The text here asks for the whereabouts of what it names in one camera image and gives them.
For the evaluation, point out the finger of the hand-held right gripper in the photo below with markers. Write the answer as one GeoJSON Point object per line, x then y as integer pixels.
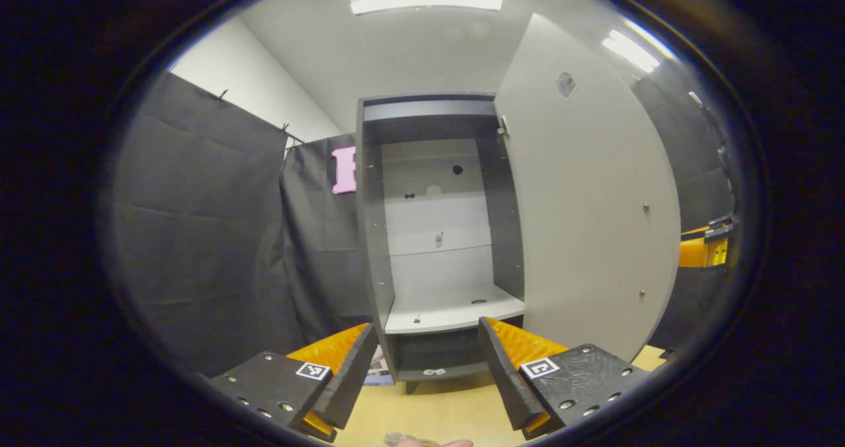
{"type": "Point", "coordinates": [693, 252]}

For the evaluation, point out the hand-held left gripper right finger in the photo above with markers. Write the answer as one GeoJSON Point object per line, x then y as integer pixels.
{"type": "Point", "coordinates": [505, 381]}

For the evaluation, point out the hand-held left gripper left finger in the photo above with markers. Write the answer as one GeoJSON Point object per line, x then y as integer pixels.
{"type": "Point", "coordinates": [353, 381]}

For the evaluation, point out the clear bottle with green label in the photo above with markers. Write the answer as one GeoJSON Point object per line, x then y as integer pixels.
{"type": "Point", "coordinates": [401, 440]}

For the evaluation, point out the light grey cabinet door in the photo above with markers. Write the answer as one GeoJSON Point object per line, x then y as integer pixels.
{"type": "Point", "coordinates": [594, 203]}

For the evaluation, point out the metal door hinge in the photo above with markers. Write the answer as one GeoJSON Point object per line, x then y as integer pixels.
{"type": "Point", "coordinates": [503, 127]}

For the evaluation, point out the black backdrop cloth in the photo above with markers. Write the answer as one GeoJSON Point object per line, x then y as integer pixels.
{"type": "Point", "coordinates": [211, 236]}

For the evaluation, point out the long ceiling light panel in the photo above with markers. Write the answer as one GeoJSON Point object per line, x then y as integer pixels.
{"type": "Point", "coordinates": [630, 51]}

